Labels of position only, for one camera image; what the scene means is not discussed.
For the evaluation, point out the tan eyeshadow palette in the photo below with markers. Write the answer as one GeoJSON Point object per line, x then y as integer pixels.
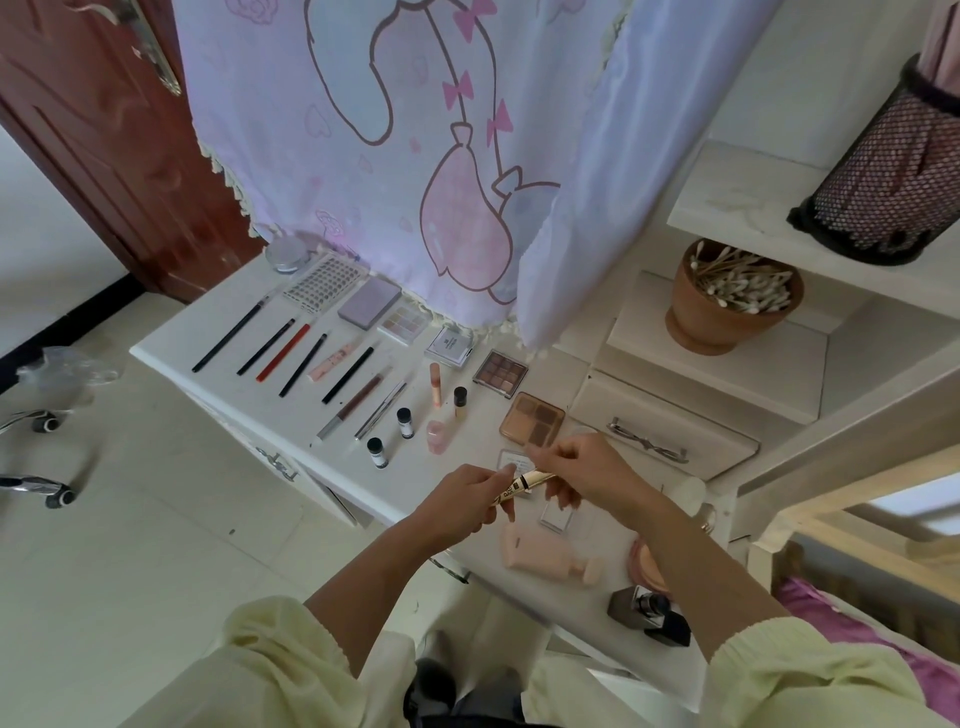
{"type": "Point", "coordinates": [531, 420]}

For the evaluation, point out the wooden bed frame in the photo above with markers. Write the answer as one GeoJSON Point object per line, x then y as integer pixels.
{"type": "Point", "coordinates": [840, 450]}

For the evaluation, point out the pink cushion compact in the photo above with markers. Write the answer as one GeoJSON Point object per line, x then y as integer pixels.
{"type": "Point", "coordinates": [648, 567]}

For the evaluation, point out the square bottle with black cap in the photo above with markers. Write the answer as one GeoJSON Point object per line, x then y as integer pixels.
{"type": "Point", "coordinates": [638, 605]}

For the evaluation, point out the reddish brown door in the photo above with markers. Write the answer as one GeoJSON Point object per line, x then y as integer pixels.
{"type": "Point", "coordinates": [105, 165]}

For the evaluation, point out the lavender rectangular palette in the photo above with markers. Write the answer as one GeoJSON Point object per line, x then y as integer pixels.
{"type": "Point", "coordinates": [369, 302]}

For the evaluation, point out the white false eyelash tray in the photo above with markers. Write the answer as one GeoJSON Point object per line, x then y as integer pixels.
{"type": "Point", "coordinates": [323, 282]}

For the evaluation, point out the dark container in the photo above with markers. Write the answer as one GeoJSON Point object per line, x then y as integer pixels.
{"type": "Point", "coordinates": [893, 165]}

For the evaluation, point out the person's left forearm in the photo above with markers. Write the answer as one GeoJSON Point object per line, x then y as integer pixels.
{"type": "Point", "coordinates": [360, 593]}

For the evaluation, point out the white shelf unit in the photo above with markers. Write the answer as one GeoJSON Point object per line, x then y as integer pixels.
{"type": "Point", "coordinates": [750, 195]}

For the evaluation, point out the round silver compact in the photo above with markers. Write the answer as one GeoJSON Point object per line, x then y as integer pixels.
{"type": "Point", "coordinates": [288, 252]}

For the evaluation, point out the person's left hand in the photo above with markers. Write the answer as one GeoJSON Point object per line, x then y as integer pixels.
{"type": "Point", "coordinates": [458, 503]}

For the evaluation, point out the terracotta pot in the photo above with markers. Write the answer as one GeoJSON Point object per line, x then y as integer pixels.
{"type": "Point", "coordinates": [720, 323]}

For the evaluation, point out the pink cartoon print cloth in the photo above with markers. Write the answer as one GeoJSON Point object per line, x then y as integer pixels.
{"type": "Point", "coordinates": [375, 135]}

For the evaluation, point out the white table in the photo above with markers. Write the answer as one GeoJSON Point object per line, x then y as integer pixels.
{"type": "Point", "coordinates": [477, 435]}

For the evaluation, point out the person's dark trousers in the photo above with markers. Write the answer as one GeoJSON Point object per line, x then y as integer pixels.
{"type": "Point", "coordinates": [450, 698]}

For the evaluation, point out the red lip pencil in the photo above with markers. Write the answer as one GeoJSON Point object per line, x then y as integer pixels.
{"type": "Point", "coordinates": [282, 353]}

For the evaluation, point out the white egg-shaped case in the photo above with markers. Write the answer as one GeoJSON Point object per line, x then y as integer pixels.
{"type": "Point", "coordinates": [687, 495]}

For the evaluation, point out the dark brown eyeshadow palette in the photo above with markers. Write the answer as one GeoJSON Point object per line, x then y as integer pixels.
{"type": "Point", "coordinates": [501, 374]}

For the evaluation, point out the person's right hand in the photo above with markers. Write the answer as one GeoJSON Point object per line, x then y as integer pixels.
{"type": "Point", "coordinates": [603, 473]}

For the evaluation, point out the pink foundation tube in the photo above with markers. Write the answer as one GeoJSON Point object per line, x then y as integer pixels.
{"type": "Point", "coordinates": [543, 555]}

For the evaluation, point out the person's right forearm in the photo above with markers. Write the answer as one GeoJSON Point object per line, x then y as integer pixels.
{"type": "Point", "coordinates": [705, 578]}

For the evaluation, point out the clear eyeshadow palette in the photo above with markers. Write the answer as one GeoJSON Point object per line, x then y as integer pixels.
{"type": "Point", "coordinates": [404, 321]}

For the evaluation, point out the metal chair leg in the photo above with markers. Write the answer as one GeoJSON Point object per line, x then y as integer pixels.
{"type": "Point", "coordinates": [30, 420]}
{"type": "Point", "coordinates": [38, 488]}

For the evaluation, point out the bunch of cotton swabs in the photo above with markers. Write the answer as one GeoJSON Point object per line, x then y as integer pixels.
{"type": "Point", "coordinates": [743, 278]}

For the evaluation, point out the clear plastic bag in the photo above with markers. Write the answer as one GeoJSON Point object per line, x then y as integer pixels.
{"type": "Point", "coordinates": [60, 368]}

